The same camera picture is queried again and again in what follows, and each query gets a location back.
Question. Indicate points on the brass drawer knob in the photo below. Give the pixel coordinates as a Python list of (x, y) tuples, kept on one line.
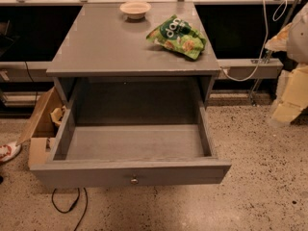
[(134, 180)]

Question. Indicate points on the beige paper bowl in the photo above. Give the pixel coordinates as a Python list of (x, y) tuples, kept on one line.
[(135, 10)]

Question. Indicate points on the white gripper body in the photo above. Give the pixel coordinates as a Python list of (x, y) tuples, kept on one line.
[(298, 38)]

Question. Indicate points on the grey open top drawer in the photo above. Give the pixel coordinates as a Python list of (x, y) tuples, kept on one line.
[(112, 130)]

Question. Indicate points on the red and white shoe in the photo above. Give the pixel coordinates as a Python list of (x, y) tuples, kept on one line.
[(9, 151)]

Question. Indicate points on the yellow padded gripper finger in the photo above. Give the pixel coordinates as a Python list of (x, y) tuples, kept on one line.
[(280, 41), (291, 96)]

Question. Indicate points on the cardboard box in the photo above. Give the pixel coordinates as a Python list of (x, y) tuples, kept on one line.
[(40, 132)]

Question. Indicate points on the grey cabinet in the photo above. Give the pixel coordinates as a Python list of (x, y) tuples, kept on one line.
[(104, 44)]

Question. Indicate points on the crumpled yellow paper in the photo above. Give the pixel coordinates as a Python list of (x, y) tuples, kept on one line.
[(57, 115)]

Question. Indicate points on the green rice chip bag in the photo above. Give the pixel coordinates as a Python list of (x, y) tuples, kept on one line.
[(177, 35)]

